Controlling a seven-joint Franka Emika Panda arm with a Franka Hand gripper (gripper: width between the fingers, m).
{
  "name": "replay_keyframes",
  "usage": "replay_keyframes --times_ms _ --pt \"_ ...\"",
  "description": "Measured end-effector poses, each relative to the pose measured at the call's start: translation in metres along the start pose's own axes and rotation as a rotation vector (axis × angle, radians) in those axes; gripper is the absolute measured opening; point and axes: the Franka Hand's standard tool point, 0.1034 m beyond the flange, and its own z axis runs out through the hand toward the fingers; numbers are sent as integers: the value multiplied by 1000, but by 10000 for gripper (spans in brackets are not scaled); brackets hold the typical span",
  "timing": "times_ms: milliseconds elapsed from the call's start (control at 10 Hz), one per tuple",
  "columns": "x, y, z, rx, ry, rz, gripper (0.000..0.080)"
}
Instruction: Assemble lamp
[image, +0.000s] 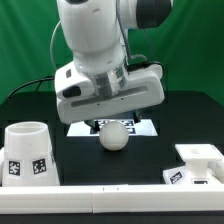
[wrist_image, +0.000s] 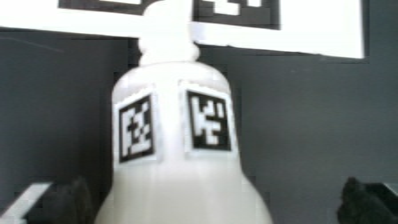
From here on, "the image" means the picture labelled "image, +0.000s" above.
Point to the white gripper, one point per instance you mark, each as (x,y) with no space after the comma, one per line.
(86,98)

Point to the white lamp bulb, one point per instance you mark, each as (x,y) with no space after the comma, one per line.
(113,136)

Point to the white lamp base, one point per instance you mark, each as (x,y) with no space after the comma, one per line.
(204,164)

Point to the white lamp shade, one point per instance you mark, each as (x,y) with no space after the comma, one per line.
(28,156)

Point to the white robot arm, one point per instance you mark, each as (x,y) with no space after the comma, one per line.
(94,31)

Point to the white marker sheet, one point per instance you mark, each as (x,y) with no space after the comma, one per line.
(144,128)

